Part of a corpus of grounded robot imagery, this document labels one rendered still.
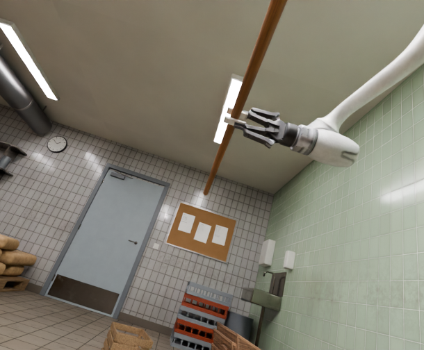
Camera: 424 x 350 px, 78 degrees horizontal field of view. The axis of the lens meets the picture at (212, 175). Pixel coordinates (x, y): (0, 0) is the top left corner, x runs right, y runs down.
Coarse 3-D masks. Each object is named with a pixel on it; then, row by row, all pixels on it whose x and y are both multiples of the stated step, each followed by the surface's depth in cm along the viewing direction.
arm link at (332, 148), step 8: (320, 136) 82; (328, 136) 82; (336, 136) 82; (344, 136) 84; (320, 144) 82; (328, 144) 81; (336, 144) 81; (344, 144) 81; (352, 144) 82; (312, 152) 84; (320, 152) 82; (328, 152) 82; (336, 152) 81; (344, 152) 82; (352, 152) 82; (320, 160) 85; (328, 160) 84; (336, 160) 83; (344, 160) 83; (352, 160) 83
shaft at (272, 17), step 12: (276, 0) 49; (276, 12) 51; (264, 24) 54; (276, 24) 54; (264, 36) 56; (264, 48) 59; (252, 60) 63; (252, 72) 66; (252, 84) 70; (240, 96) 74; (240, 108) 79; (228, 132) 92; (216, 156) 112; (216, 168) 120; (204, 192) 154
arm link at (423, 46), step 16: (416, 48) 75; (400, 64) 77; (416, 64) 76; (384, 80) 81; (352, 96) 90; (368, 96) 86; (336, 112) 95; (352, 112) 94; (320, 128) 94; (336, 128) 95
